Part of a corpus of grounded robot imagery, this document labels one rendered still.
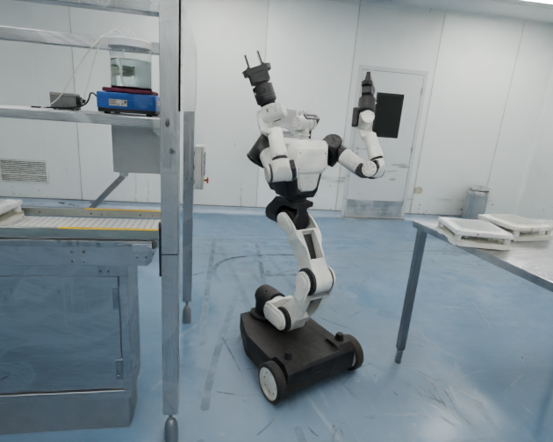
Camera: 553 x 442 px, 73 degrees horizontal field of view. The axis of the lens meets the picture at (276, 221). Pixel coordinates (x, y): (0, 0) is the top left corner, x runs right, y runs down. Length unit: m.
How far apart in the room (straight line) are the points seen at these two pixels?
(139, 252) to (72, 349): 0.53
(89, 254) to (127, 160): 0.40
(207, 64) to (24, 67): 2.20
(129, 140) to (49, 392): 1.10
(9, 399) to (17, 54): 4.51
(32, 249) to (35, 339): 0.41
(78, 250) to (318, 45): 4.46
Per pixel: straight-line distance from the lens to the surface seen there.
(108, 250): 1.52
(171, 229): 1.38
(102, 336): 1.75
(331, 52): 5.46
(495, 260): 1.82
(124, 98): 1.48
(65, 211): 1.81
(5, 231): 1.61
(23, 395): 1.99
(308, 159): 1.88
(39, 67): 5.71
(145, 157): 1.62
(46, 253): 1.59
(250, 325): 2.33
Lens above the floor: 1.39
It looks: 16 degrees down
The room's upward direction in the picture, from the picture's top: 4 degrees clockwise
